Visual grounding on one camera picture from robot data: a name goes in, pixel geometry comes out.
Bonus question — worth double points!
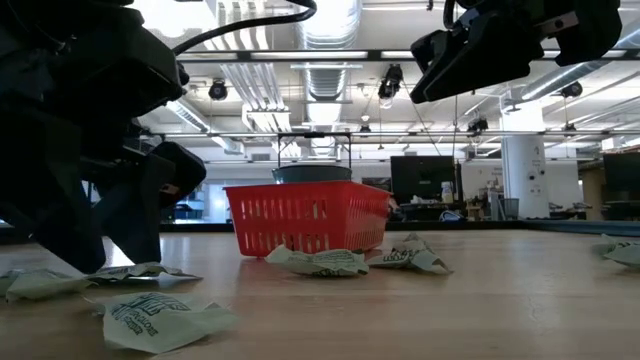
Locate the red slotted plastic basket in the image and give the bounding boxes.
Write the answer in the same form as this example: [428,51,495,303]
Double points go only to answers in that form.
[224,180,392,259]

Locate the black overhead frame beam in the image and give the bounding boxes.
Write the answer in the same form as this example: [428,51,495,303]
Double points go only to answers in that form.
[177,48,640,63]

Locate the silver ceiling air duct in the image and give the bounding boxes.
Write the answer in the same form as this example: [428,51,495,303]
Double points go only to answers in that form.
[293,0,364,104]

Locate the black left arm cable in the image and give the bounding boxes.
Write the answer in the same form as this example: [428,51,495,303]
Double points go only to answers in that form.
[172,0,319,56]

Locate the white round column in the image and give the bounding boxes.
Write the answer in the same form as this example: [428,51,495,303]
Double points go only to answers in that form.
[501,102,550,220]

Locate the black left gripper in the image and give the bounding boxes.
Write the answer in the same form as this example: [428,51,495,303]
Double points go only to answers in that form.
[0,113,208,274]

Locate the large black monitor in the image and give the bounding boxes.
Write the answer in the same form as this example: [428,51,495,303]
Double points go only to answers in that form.
[389,155,459,202]

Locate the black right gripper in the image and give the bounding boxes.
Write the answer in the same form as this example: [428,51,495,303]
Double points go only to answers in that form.
[409,0,623,105]

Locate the thin hanging cable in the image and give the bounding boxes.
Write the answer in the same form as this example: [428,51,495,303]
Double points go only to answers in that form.
[452,94,460,159]

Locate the dark grey round bin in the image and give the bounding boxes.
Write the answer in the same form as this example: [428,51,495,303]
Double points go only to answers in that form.
[272,163,354,185]

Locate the black table edge strip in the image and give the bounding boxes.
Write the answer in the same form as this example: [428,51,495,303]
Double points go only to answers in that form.
[0,218,640,245]

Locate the black metal frame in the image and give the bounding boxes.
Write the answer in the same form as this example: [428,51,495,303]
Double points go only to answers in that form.
[276,131,353,170]

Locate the black overhead camera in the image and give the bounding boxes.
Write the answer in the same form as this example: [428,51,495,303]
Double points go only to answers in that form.
[377,63,405,101]

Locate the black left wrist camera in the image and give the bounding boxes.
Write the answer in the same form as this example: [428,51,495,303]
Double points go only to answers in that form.
[49,7,185,119]

